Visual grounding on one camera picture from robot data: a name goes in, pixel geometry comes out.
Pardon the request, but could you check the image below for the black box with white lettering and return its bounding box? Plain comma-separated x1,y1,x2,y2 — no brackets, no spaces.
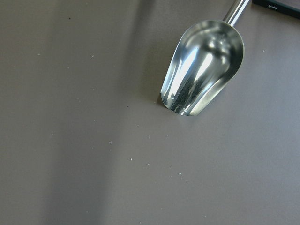
252,0,300,13

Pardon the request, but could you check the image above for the metal scoop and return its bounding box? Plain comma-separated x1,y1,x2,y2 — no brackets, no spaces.
160,0,249,116

